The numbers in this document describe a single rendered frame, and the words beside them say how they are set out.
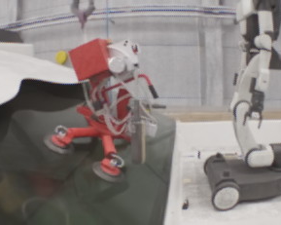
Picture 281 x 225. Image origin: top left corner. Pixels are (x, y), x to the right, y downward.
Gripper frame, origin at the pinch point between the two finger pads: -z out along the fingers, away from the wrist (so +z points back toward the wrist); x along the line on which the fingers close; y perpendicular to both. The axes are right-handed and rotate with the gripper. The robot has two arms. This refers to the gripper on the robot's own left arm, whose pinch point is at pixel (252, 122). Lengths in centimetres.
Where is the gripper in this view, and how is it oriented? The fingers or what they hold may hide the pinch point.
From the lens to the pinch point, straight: 163.0
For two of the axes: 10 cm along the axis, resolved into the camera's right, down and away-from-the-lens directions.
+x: -9.8, -2.0, 1.0
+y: -1.3, 1.7, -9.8
